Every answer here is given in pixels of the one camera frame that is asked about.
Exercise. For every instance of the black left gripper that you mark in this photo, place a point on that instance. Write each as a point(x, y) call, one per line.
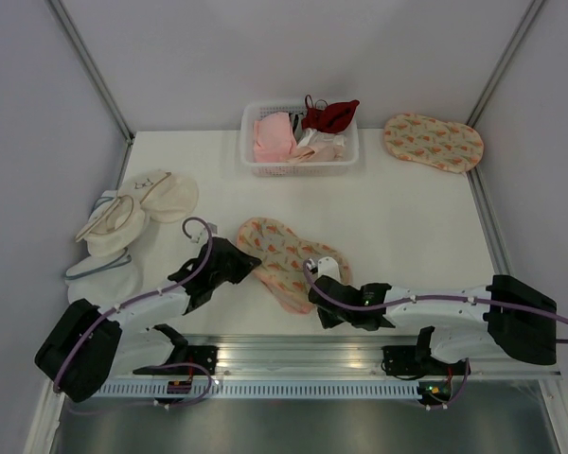
point(245, 265)

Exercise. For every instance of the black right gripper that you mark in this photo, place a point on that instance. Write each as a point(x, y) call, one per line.
point(327, 320)

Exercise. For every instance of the floral mesh laundry bag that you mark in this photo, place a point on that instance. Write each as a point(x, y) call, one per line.
point(445, 145)
point(282, 254)

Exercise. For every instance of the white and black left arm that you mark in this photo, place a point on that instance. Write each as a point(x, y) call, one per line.
point(89, 344)

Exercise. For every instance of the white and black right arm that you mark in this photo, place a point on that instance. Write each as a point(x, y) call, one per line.
point(503, 317)

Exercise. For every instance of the pink bra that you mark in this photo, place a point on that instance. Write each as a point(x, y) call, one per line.
point(274, 141)

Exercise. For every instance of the beige bra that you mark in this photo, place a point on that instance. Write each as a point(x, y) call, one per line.
point(322, 152)

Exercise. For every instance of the cream laundry bag tan trim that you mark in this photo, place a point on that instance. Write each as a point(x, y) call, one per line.
point(113, 225)

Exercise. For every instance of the white laundry bag blue trim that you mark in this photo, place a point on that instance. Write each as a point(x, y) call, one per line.
point(103, 280)

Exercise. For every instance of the white bra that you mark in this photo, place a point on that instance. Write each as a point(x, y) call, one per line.
point(311, 137)

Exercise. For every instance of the dark red bra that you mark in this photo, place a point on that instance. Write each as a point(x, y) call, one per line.
point(333, 118)

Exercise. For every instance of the white plastic basket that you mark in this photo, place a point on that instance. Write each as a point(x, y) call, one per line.
point(257, 110)

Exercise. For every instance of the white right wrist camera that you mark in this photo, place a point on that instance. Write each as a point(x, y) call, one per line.
point(325, 266)

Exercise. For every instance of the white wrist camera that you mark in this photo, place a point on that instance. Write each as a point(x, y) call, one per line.
point(325, 266)
point(199, 233)

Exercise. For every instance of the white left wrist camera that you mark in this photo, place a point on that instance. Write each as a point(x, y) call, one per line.
point(199, 233)

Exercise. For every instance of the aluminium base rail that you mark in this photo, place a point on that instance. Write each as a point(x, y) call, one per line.
point(300, 357)

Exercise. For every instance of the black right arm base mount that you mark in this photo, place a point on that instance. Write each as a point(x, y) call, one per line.
point(406, 362)

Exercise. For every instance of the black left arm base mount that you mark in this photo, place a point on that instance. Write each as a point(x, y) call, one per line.
point(202, 355)

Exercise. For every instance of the white slotted cable duct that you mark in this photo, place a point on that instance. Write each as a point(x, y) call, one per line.
point(268, 389)

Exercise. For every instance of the left aluminium frame post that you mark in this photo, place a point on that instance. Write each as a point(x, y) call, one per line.
point(89, 66)

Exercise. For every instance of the aluminium frame post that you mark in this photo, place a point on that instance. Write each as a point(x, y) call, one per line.
point(89, 66)
point(513, 45)

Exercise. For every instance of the right aluminium frame post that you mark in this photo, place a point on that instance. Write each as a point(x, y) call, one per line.
point(513, 45)

